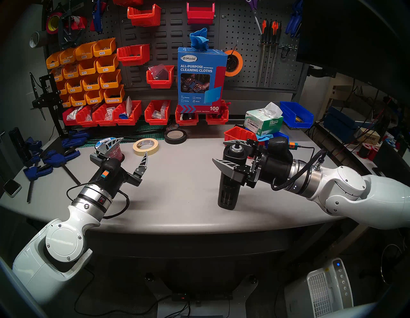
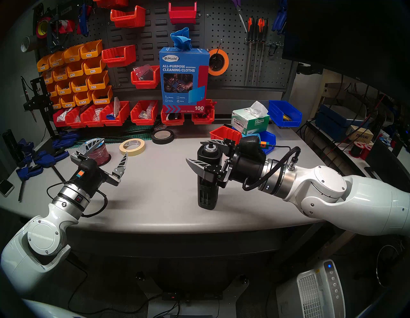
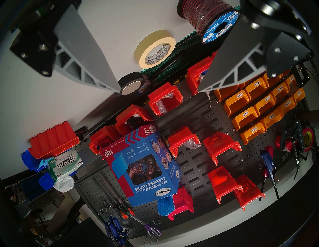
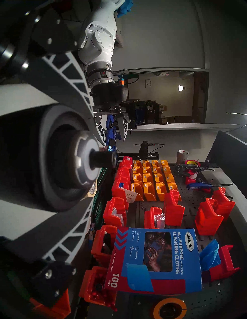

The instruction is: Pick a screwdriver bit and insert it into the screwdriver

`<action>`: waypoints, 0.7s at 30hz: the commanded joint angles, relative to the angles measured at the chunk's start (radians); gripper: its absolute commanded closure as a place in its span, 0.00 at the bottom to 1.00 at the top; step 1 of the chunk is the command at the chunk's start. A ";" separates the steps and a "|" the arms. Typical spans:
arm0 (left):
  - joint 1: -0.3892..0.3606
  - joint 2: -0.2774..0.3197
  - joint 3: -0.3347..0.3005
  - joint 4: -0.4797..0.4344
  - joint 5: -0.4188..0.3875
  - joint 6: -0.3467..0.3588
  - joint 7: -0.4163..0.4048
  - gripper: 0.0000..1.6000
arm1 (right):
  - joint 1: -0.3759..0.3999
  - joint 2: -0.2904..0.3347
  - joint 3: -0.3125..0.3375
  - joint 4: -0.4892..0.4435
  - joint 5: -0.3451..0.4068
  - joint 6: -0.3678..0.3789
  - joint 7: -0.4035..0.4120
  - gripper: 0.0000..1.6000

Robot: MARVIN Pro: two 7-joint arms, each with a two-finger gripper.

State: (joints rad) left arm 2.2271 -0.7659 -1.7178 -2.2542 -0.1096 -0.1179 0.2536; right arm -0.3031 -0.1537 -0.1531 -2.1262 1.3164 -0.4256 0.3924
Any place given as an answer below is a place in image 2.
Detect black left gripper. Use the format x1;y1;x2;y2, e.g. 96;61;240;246
70;137;128;197

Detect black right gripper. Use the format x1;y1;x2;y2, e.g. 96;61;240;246
186;139;268;188

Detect black cylindrical screwdriver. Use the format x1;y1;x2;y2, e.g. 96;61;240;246
197;143;223;210

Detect orange black screwdriver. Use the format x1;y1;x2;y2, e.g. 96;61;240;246
258;19;269;85
245;17;256;86
252;18;265;85

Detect red plastic storage bin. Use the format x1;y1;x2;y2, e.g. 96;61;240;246
131;65;160;89
100;101;130;126
209;126;243;145
130;100;159;126
93;0;129;8
52;108;69;128
168;2;197;25
160;106;185;126
80;104;104;128
65;106;86;129
102;45;137;68
192;99;217;125
110;5;146;28

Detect beige masking tape roll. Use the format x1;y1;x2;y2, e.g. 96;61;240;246
119;138;146;157

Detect green cutting mat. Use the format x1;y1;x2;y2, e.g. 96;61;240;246
69;123;154;148

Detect blue bar clamp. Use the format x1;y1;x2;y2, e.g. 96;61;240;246
18;138;36;157
52;130;80;149
15;165;44;203
34;149;69;169

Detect black tape roll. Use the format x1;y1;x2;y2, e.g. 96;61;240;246
151;129;175;145

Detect green white tissue box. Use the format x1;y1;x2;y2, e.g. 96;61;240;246
231;101;270;134

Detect small blue plastic bin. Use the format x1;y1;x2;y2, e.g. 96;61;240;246
256;130;276;154

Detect blue cleaning cloths box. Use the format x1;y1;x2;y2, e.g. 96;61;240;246
159;47;210;113

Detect large blue plastic bin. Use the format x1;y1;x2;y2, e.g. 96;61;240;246
268;100;303;128

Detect black metal stand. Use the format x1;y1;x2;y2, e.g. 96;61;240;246
21;76;60;138

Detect orange tape roll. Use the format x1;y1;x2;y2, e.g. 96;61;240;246
208;49;230;76

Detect black upright device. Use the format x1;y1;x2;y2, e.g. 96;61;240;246
2;129;24;164

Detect smartphone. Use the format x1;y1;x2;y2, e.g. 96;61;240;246
0;179;15;197

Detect blue microfiber cloth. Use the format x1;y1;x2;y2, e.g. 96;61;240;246
170;27;193;51

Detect dark perforated pegboard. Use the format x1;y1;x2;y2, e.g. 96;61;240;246
204;0;297;90

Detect dark blue case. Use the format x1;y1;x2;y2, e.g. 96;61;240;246
315;104;369;141

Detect red white striped tape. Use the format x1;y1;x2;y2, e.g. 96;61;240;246
53;19;77;35

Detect red yellow tape roll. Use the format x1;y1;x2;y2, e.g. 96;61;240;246
35;17;52;39

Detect black power strip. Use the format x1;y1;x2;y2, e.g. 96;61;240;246
162;290;223;302

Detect red thread spool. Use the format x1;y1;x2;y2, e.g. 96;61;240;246
349;141;372;161

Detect brown cardboard box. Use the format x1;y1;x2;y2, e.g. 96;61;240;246
348;125;374;144

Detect white robot torso shell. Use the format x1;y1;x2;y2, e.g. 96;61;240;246
22;298;87;318

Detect white air purifier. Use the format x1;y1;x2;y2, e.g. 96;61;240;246
275;259;346;318

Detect black computer monitor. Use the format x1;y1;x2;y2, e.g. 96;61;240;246
282;0;410;106

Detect red wire spool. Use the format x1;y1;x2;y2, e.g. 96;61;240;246
84;138;111;166

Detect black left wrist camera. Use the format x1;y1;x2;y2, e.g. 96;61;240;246
76;157;99;179

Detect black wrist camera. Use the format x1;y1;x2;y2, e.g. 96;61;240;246
76;157;99;179
239;135;269;154

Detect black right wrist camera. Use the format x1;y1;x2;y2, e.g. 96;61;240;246
239;135;269;154

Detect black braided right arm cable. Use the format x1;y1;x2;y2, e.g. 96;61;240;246
242;146;301;192

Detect dark louvered wall panel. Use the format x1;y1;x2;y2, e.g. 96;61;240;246
104;0;205;88

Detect grey duct tape roll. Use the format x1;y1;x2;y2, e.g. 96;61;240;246
20;35;39;53

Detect blue handled hanging tool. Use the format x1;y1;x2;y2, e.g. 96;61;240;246
78;2;90;37

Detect purple handled scissors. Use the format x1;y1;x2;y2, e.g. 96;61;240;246
231;0;249;32

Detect blue handled pliers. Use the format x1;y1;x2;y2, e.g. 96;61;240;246
272;0;288;35

